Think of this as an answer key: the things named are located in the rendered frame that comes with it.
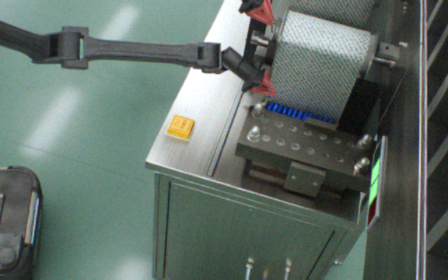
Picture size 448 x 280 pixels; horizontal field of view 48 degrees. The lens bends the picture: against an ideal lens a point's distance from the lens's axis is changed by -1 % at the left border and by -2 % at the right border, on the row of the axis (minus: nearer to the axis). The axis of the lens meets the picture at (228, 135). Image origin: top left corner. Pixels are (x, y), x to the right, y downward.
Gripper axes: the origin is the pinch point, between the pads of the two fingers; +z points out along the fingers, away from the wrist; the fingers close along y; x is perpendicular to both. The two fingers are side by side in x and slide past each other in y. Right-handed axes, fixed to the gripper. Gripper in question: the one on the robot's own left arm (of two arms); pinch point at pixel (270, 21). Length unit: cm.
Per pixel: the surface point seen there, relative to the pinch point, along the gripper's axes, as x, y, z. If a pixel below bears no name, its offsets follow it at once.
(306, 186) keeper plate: -8.3, 27.7, 39.5
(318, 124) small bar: -2.1, 11.8, 31.3
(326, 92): 3.6, 6.7, 25.5
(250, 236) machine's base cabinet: -38, 31, 51
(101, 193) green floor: -136, -6, 35
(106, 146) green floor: -143, -33, 26
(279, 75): -4.5, 7.3, 13.2
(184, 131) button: -36.7, 20.0, 10.4
